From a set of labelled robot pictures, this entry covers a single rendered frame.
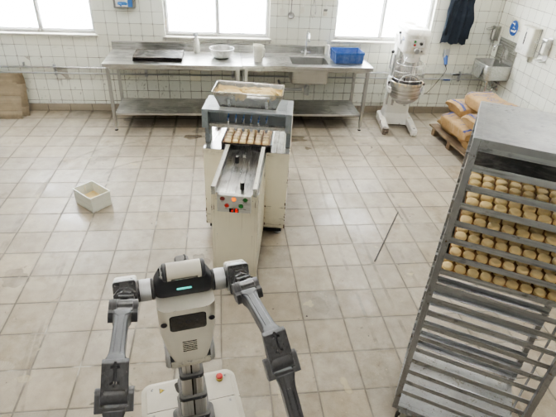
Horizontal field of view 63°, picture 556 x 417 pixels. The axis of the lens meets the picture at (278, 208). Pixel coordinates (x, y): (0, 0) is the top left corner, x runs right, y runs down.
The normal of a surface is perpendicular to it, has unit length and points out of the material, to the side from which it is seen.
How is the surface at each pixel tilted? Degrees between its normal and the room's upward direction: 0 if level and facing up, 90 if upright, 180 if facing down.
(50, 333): 0
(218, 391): 0
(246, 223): 90
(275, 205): 90
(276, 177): 90
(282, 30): 90
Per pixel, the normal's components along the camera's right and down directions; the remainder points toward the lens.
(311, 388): 0.05, -0.84
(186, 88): 0.11, 0.54
